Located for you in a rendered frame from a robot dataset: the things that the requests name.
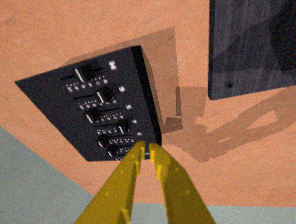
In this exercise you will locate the black lighting desk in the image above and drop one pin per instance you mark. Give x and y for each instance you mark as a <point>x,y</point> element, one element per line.
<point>123,91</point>

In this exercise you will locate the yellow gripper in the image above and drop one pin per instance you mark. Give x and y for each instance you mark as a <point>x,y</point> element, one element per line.
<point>113,203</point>

